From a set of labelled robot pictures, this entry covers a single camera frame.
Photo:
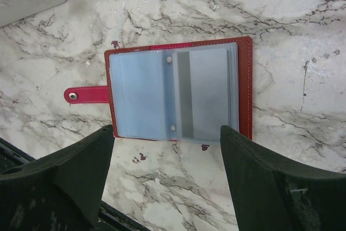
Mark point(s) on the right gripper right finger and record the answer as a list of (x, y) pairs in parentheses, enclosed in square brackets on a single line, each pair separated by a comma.
[(272, 192)]

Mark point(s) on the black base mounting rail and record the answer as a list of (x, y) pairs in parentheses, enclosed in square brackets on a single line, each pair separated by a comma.
[(108, 217)]

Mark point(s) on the red leather card holder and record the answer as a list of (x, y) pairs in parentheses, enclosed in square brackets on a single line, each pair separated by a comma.
[(141, 92)]

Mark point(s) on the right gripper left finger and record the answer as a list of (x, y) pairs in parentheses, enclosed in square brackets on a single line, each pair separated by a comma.
[(61, 191)]

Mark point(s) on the credit card with magnetic stripe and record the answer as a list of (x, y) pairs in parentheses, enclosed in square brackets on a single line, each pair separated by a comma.
[(201, 79)]

